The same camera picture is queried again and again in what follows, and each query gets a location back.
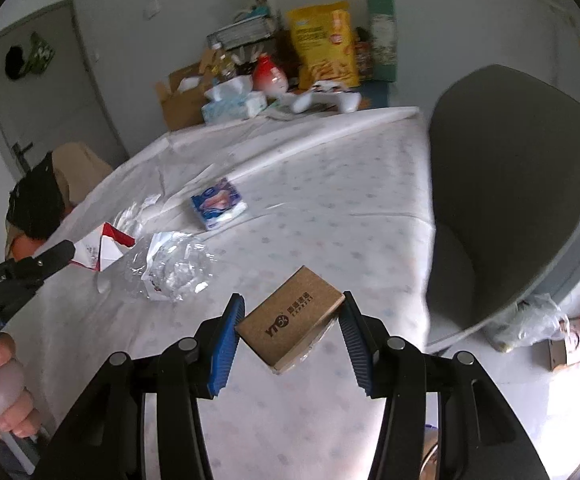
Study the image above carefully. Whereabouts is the floral white tablecloth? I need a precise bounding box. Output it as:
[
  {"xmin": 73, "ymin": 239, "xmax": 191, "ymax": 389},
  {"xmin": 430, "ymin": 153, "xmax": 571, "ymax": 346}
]
[{"xmin": 8, "ymin": 107, "xmax": 435, "ymax": 479}]

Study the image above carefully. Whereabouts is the clear plastic bag on floor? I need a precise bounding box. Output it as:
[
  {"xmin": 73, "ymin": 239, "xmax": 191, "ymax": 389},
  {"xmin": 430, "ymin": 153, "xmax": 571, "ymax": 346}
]
[{"xmin": 483, "ymin": 294, "xmax": 570, "ymax": 353}]

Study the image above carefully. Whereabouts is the green tall box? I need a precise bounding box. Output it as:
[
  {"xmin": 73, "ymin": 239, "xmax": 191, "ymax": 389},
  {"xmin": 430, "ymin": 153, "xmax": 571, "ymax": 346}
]
[{"xmin": 366, "ymin": 0, "xmax": 397, "ymax": 82}]

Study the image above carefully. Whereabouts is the blue tissue packet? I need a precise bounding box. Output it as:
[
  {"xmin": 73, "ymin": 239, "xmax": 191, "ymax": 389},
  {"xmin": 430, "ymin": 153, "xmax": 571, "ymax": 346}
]
[{"xmin": 190, "ymin": 178, "xmax": 247, "ymax": 231}]

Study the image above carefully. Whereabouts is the clear plastic wrap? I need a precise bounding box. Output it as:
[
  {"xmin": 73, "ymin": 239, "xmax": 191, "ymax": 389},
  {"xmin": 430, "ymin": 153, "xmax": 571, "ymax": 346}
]
[{"xmin": 112, "ymin": 199, "xmax": 219, "ymax": 304}]

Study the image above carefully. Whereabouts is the white game controller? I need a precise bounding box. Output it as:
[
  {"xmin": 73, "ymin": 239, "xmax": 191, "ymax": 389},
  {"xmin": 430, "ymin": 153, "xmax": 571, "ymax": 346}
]
[{"xmin": 290, "ymin": 80, "xmax": 361, "ymax": 114}]

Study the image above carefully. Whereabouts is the yellow snack bag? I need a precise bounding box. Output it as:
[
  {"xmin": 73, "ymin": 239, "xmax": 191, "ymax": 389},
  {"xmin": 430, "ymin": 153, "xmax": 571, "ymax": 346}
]
[{"xmin": 287, "ymin": 0, "xmax": 359, "ymax": 90}]

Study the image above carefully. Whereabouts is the small brown cardboard box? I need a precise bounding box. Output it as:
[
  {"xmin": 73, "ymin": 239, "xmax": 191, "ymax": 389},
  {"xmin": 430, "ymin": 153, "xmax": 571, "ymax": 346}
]
[{"xmin": 237, "ymin": 266, "xmax": 344, "ymax": 374}]

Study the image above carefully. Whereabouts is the grey upholstered chair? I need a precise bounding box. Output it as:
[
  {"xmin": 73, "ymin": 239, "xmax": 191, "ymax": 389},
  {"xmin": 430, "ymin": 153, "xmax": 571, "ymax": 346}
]
[{"xmin": 427, "ymin": 65, "xmax": 580, "ymax": 353}]

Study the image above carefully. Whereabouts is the black mesh rack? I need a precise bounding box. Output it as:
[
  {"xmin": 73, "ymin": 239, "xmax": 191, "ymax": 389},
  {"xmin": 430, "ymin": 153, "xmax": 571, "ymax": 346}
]
[{"xmin": 206, "ymin": 15, "xmax": 276, "ymax": 51}]

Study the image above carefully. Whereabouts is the open brown cardboard box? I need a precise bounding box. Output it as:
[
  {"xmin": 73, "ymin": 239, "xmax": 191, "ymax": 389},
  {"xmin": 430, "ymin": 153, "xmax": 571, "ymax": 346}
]
[{"xmin": 154, "ymin": 48, "xmax": 213, "ymax": 131}]

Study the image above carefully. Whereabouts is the blue tissue box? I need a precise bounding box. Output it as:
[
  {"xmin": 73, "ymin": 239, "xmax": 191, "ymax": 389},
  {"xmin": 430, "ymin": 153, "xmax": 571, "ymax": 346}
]
[{"xmin": 201, "ymin": 75, "xmax": 268, "ymax": 125}]

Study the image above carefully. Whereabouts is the person's left hand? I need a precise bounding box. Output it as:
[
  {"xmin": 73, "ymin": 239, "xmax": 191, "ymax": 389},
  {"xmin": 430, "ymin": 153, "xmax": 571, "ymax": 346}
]
[{"xmin": 0, "ymin": 333, "xmax": 40, "ymax": 438}]

